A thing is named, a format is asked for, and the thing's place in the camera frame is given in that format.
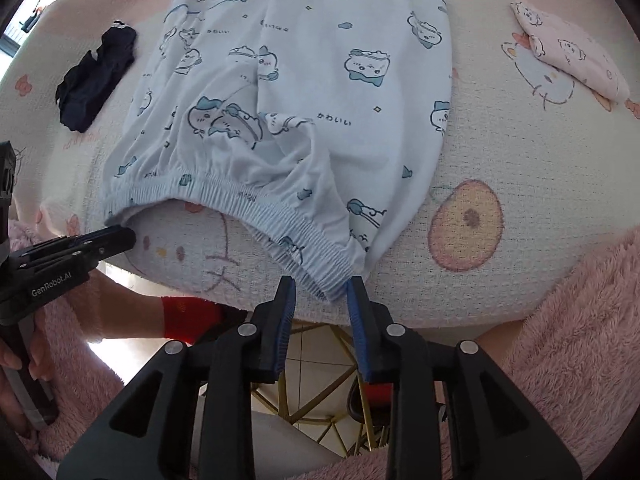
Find light blue printed pants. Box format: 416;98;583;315
102;0;453;303

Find gold wire frame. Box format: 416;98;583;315
250;322;401;458

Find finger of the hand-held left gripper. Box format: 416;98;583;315
10;225;137;288

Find window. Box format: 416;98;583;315
0;0;68;58

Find red ribbed garment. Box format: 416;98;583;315
160;296;223;345

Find pink cat printed blanket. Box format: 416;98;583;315
0;0;640;333

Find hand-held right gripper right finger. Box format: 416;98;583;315
346;276;583;480

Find person's left forearm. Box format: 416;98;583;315
0;220;126;466

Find person's leg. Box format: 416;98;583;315
475;320;526;366
87;275;168;346

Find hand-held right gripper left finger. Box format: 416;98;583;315
57;275;297;480

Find person's pink fluffy robe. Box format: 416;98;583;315
500;230;640;480

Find person's right leg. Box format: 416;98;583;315
475;320;526;366

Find person's left leg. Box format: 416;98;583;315
87;275;168;346

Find person's left hand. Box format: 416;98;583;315
0;317;53;433

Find pink printed folded cloth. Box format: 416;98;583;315
509;0;632;103

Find dark navy cloth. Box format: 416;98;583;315
55;20;138;133

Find white seat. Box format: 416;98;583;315
200;407;346;480

